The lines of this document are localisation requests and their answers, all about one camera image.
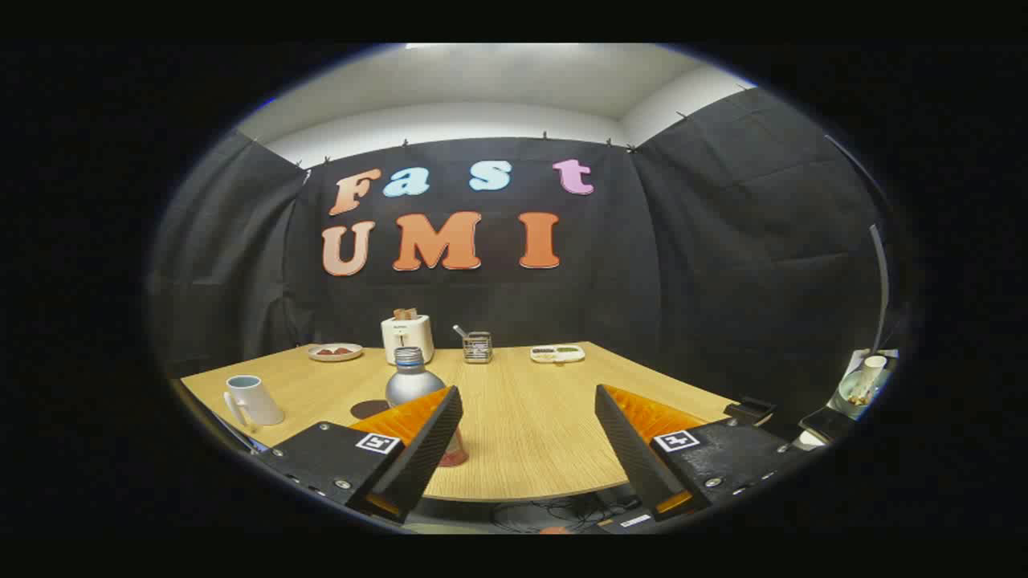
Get white paper cup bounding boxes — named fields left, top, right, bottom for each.
left=858, top=356, right=887, bottom=402

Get black backdrop cloth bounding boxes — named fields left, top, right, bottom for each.
left=149, top=87, right=892, bottom=418

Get black device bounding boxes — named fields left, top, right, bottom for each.
left=799, top=405, right=856, bottom=442
left=723, top=396, right=778, bottom=426

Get black cables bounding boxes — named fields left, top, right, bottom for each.
left=490, top=496, right=643, bottom=532

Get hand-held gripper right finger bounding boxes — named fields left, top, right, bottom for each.
left=594, top=384, right=816, bottom=523

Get white toaster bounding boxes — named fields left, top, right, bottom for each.
left=381, top=315, right=435, bottom=366

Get silver juice bottle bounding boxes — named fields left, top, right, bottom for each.
left=385, top=347, right=469, bottom=468

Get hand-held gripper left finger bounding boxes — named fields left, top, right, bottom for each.
left=253, top=385, right=465, bottom=527

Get wooden table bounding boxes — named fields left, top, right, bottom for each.
left=181, top=341, right=740, bottom=503

